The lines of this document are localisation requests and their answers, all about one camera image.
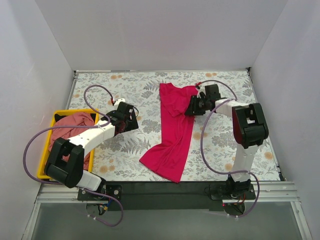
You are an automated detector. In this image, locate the magenta t shirt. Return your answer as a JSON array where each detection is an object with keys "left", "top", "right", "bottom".
[{"left": 139, "top": 83, "right": 198, "bottom": 183}]

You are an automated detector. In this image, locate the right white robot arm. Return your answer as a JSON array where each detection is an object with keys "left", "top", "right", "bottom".
[{"left": 184, "top": 80, "right": 269, "bottom": 199}]

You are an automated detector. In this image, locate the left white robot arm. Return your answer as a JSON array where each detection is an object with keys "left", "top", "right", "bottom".
[{"left": 44, "top": 99, "right": 139, "bottom": 200}]

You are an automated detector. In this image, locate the salmon pink t shirt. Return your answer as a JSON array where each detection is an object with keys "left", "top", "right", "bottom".
[{"left": 48, "top": 112, "right": 97, "bottom": 171}]

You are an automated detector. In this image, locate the black garment in bin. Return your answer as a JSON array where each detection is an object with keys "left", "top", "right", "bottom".
[{"left": 54, "top": 113, "right": 70, "bottom": 122}]

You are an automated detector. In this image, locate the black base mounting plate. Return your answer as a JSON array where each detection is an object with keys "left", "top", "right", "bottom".
[{"left": 77, "top": 181, "right": 256, "bottom": 213}]

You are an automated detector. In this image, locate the yellow plastic bin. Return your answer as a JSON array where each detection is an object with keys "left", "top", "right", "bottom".
[{"left": 37, "top": 109, "right": 100, "bottom": 180}]

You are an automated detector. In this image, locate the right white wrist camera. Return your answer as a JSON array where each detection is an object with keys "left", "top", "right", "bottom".
[{"left": 195, "top": 82, "right": 206, "bottom": 98}]

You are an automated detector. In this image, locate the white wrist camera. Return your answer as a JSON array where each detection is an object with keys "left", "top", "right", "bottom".
[
  {"left": 111, "top": 98, "right": 125, "bottom": 107},
  {"left": 195, "top": 82, "right": 206, "bottom": 98}
]

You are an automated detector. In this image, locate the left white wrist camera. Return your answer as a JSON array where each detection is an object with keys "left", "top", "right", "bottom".
[{"left": 111, "top": 98, "right": 125, "bottom": 107}]

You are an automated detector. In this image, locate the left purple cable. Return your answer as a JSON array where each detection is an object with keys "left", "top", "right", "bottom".
[{"left": 22, "top": 84, "right": 125, "bottom": 227}]

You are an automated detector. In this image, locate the purple cable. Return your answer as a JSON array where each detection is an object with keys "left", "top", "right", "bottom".
[
  {"left": 199, "top": 79, "right": 260, "bottom": 219},
  {"left": 22, "top": 84, "right": 125, "bottom": 227}
]

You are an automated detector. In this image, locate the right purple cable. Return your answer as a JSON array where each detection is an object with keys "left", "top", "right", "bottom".
[{"left": 199, "top": 79, "right": 260, "bottom": 219}]

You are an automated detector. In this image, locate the aluminium frame rail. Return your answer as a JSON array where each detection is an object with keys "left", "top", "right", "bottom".
[{"left": 36, "top": 181, "right": 301, "bottom": 203}]

